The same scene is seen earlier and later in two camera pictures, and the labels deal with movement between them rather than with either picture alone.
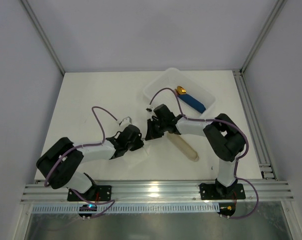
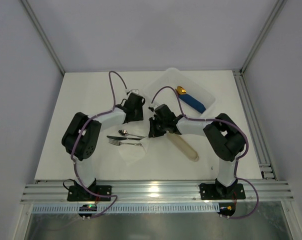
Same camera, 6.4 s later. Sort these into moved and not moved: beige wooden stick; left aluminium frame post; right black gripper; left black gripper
Moved: left black gripper
Not moved: right black gripper; beige wooden stick; left aluminium frame post
